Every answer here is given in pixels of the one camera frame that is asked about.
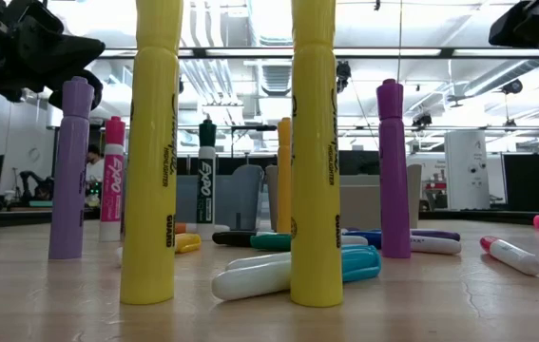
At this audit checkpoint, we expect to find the lilac highlighter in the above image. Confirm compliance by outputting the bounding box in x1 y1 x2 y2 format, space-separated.
48 75 96 261

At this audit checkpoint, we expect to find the pink Expo marker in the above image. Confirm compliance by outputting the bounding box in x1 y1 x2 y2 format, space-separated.
98 115 127 243

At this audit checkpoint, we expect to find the yellow Sharpie highlighter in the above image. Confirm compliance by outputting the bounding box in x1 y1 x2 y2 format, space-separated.
119 0 184 306
289 0 345 309

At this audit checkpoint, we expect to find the green Expo marker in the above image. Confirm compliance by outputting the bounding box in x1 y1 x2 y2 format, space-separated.
196 118 218 241

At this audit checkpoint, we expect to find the deep purple highlighter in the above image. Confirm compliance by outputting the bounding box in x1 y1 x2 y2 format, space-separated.
375 78 413 260

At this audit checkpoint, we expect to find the white marker red cap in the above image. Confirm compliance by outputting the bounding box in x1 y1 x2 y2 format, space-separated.
479 235 539 277

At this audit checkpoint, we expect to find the white marker black cap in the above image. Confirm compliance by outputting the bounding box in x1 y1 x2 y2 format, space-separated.
211 230 258 248

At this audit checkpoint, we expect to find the orange-yellow highlighter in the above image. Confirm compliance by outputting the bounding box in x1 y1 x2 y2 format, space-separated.
276 117 293 234

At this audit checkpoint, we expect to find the white marker green cap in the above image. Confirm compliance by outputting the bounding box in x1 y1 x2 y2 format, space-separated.
249 233 293 253

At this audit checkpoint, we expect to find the white marker light-blue cap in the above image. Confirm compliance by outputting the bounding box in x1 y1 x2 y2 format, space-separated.
210 246 383 302
224 244 380 273

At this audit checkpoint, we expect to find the person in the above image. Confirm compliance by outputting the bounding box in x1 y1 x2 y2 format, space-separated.
84 143 106 197

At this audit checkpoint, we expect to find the black partition panel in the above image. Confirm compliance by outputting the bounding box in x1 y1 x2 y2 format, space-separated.
502 152 539 214

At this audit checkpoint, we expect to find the white column machine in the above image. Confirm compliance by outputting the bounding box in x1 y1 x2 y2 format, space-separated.
444 129 491 211

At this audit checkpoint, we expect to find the black overhead crossbar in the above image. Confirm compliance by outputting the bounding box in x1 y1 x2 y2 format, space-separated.
97 46 539 61

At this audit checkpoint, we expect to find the white marker orange cap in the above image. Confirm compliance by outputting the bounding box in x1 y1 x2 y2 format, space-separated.
175 222 231 235

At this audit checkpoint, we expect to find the dark grey translucent bin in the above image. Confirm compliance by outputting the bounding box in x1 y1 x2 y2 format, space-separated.
175 163 266 233

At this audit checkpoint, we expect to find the white marker blue cap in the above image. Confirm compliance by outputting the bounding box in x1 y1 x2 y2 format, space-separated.
343 230 463 257

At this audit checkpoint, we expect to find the light grey plastic bin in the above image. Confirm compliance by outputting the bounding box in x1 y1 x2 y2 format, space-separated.
264 163 423 233

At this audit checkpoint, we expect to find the black overhead camera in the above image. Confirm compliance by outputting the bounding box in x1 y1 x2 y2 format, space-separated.
335 60 353 94

